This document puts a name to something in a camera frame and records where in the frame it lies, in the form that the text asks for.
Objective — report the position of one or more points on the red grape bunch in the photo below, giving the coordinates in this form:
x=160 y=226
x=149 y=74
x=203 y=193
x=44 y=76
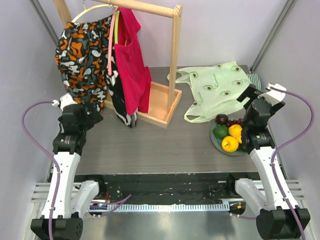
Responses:
x=232 y=122

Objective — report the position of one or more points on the green avocado left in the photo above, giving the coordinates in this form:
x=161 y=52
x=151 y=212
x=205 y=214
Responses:
x=220 y=131

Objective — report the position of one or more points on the magenta red shirt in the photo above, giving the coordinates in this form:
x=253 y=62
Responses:
x=135 y=76

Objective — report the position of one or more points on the yellow apple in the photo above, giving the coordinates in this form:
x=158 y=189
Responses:
x=229 y=144

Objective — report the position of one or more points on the yellow pear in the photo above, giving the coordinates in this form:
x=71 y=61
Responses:
x=236 y=132

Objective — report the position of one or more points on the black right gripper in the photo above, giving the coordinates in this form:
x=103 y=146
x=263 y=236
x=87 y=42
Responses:
x=250 y=94

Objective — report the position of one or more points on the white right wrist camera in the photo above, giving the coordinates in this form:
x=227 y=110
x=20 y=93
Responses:
x=275 y=93

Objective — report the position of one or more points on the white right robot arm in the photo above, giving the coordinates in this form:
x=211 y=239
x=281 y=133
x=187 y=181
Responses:
x=278 y=215

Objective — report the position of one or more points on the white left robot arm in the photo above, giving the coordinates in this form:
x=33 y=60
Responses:
x=63 y=213

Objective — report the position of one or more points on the orange black patterned garment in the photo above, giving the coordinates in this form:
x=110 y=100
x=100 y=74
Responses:
x=81 y=57

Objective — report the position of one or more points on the pink clothes hanger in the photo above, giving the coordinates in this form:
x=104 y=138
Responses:
x=111 y=46

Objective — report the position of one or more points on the wooden clothes rack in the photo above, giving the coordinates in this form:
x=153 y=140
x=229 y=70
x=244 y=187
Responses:
x=163 y=99

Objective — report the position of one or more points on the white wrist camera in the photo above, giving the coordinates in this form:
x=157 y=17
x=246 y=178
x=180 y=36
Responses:
x=275 y=93
x=64 y=101

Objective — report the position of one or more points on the green clothes hanger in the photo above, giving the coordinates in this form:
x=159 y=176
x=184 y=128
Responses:
x=116 y=27

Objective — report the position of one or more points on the green white striped cloth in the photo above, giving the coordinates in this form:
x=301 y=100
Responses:
x=255 y=80

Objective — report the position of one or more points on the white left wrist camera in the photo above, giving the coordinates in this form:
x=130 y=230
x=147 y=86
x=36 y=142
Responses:
x=64 y=101

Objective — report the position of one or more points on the green avocado right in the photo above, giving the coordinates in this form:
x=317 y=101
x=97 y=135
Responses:
x=242 y=147

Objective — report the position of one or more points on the dark purple passion fruit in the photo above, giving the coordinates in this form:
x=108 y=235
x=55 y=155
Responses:
x=221 y=119

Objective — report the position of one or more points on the green avocado print plastic bag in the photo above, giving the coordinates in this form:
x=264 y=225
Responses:
x=215 y=90

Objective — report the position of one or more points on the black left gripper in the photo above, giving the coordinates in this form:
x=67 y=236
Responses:
x=95 y=117

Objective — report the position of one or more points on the grey green plate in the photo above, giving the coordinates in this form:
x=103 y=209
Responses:
x=216 y=141

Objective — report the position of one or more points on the green avocado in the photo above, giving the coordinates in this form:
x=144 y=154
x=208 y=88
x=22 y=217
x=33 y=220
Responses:
x=220 y=131
x=242 y=147

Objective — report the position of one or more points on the cream round hanger hoop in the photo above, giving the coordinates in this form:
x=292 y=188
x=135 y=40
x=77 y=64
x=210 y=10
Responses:
x=89 y=10

